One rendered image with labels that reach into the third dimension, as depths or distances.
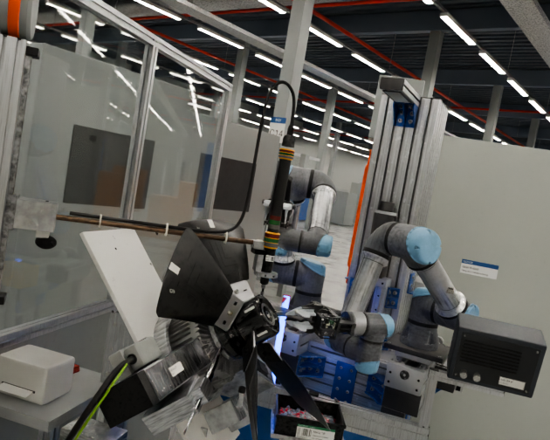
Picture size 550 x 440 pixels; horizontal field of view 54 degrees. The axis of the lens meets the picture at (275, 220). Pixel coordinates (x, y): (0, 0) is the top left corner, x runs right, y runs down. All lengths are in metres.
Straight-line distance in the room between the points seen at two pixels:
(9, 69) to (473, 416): 2.97
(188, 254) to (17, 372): 0.66
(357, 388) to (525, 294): 1.40
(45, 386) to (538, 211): 2.63
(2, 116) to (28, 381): 0.73
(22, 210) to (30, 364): 0.47
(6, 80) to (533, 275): 2.79
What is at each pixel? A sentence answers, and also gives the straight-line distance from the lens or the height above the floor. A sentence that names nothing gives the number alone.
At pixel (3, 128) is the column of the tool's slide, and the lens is 1.42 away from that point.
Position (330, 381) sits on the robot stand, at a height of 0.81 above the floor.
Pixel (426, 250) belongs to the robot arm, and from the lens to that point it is 1.80.
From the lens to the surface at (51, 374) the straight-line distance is 1.67.
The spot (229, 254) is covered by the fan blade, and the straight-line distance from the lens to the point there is 1.58.
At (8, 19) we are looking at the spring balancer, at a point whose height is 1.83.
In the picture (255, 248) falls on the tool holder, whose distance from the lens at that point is 1.52.
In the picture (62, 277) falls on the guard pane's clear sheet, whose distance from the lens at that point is 1.97.
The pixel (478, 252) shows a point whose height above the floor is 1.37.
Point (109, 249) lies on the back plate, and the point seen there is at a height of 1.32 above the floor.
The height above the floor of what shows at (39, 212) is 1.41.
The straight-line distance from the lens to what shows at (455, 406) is 3.49.
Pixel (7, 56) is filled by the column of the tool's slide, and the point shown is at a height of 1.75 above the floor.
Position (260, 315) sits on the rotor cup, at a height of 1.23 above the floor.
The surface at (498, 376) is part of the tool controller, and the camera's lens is 1.90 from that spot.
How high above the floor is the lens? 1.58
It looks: 4 degrees down
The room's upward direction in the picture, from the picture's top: 10 degrees clockwise
